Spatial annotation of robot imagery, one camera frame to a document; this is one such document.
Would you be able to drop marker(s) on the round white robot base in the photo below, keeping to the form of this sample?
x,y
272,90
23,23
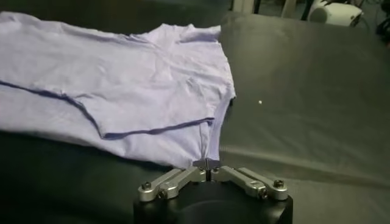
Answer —
x,y
332,12

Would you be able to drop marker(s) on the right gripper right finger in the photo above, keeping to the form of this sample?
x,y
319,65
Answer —
x,y
243,179

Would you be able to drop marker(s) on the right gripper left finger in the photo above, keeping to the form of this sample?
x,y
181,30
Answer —
x,y
176,179

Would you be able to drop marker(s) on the lavender t-shirt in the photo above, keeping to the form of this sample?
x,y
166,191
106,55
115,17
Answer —
x,y
128,91

